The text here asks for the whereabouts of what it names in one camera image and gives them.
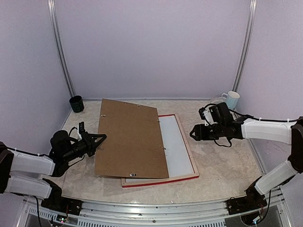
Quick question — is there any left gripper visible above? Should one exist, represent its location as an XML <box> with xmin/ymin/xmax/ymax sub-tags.
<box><xmin>62</xmin><ymin>131</ymin><xmax>106</xmax><ymax>162</ymax></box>

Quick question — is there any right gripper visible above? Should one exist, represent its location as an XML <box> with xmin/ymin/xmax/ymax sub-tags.
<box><xmin>189</xmin><ymin>122</ymin><xmax>225</xmax><ymax>141</ymax></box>

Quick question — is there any brown cardboard backing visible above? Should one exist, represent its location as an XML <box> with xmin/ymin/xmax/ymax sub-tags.
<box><xmin>94</xmin><ymin>99</ymin><xmax>169</xmax><ymax>179</ymax></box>

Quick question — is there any red wooden picture frame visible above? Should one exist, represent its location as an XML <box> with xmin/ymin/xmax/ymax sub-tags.
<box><xmin>121</xmin><ymin>113</ymin><xmax>200</xmax><ymax>189</ymax></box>

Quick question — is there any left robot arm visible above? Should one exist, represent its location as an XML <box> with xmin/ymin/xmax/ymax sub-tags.
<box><xmin>0</xmin><ymin>130</ymin><xmax>107</xmax><ymax>210</ymax></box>

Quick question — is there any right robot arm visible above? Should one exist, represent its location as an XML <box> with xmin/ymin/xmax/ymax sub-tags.
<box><xmin>189</xmin><ymin>102</ymin><xmax>303</xmax><ymax>210</ymax></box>

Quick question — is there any white patterned plate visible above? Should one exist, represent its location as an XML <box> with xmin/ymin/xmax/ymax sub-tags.
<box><xmin>210</xmin><ymin>97</ymin><xmax>238</xmax><ymax>110</ymax></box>

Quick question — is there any light blue mug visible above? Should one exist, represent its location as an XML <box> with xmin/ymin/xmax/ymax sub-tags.
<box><xmin>221</xmin><ymin>91</ymin><xmax>241</xmax><ymax>110</ymax></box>

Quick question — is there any black cup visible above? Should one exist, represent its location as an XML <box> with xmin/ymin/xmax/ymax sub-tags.
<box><xmin>69</xmin><ymin>95</ymin><xmax>84</xmax><ymax>113</ymax></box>

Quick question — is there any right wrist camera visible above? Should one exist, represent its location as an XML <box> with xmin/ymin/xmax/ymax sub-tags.
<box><xmin>198</xmin><ymin>107</ymin><xmax>214</xmax><ymax>125</ymax></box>

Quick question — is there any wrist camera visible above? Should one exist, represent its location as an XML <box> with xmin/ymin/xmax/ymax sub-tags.
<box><xmin>198</xmin><ymin>107</ymin><xmax>214</xmax><ymax>125</ymax></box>
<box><xmin>77</xmin><ymin>122</ymin><xmax>85</xmax><ymax>140</ymax></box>

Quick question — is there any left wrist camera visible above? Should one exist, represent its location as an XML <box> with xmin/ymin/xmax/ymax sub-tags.
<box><xmin>77</xmin><ymin>122</ymin><xmax>85</xmax><ymax>140</ymax></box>

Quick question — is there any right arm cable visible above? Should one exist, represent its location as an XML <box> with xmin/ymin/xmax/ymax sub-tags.
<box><xmin>227</xmin><ymin>110</ymin><xmax>299</xmax><ymax>123</ymax></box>

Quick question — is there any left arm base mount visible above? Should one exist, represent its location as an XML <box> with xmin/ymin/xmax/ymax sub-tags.
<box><xmin>41</xmin><ymin>197</ymin><xmax>83</xmax><ymax>216</ymax></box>

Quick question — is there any front aluminium rail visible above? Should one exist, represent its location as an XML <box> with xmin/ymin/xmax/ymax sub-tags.
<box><xmin>14</xmin><ymin>188</ymin><xmax>293</xmax><ymax>227</ymax></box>

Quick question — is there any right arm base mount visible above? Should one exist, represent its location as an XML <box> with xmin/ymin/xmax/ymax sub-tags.
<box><xmin>226</xmin><ymin>196</ymin><xmax>267</xmax><ymax>215</ymax></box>

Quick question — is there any right aluminium post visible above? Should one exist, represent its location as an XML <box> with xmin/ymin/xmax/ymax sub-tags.
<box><xmin>232</xmin><ymin>0</ymin><xmax>258</xmax><ymax>92</ymax></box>

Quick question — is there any aluminium post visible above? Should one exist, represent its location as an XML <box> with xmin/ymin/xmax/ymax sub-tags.
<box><xmin>232</xmin><ymin>0</ymin><xmax>258</xmax><ymax>92</ymax></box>
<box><xmin>47</xmin><ymin>0</ymin><xmax>75</xmax><ymax>98</ymax></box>

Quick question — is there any left aluminium post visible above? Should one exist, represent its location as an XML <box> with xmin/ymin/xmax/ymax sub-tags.
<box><xmin>47</xmin><ymin>0</ymin><xmax>75</xmax><ymax>98</ymax></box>

